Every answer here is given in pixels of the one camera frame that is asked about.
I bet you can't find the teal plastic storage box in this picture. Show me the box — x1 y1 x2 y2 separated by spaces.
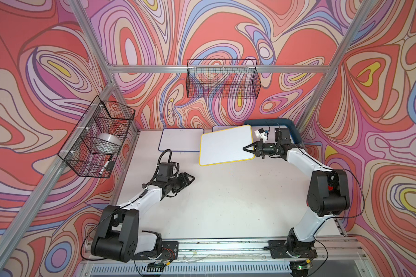
243 118 303 144

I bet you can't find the left black wire basket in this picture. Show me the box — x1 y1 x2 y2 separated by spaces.
58 96 135 179

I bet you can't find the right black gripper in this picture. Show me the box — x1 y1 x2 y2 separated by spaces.
243 138 279 159

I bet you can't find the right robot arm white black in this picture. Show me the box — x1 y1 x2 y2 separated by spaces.
243 140 350 258

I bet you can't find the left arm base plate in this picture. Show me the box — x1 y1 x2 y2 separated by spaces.
133 241 179 262

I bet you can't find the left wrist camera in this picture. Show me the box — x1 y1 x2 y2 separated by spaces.
157 162 180 182

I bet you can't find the blue-framed whiteboard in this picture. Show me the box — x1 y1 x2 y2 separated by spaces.
158 128 205 152
212 126 233 132

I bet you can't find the silver tape roll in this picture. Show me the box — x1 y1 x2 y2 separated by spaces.
92 133 122 155

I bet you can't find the aluminium front rail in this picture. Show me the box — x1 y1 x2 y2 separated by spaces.
81 237 370 272

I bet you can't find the far middle blue-framed whiteboard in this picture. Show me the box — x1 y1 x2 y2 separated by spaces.
212 126 233 132

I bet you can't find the black wire basket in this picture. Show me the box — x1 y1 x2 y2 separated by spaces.
186 58 261 99
58 96 135 179

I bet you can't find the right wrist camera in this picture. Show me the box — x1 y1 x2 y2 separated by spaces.
255 128 292 143

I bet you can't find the yellow-framed whiteboard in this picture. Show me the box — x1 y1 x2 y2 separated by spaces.
199 125 255 166

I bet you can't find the marker in wire basket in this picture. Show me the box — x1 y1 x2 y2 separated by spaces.
99 155 113 176

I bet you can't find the far left blue-framed whiteboard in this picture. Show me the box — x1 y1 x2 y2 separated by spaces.
158 128 205 152

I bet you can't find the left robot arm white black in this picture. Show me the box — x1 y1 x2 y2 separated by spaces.
90 173 195 263

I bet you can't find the back black wire basket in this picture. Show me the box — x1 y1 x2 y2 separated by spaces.
186 58 261 99

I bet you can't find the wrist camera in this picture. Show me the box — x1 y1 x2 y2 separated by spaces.
157 162 180 182
255 128 292 143

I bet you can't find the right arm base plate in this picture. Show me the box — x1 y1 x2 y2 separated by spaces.
264 240 318 260

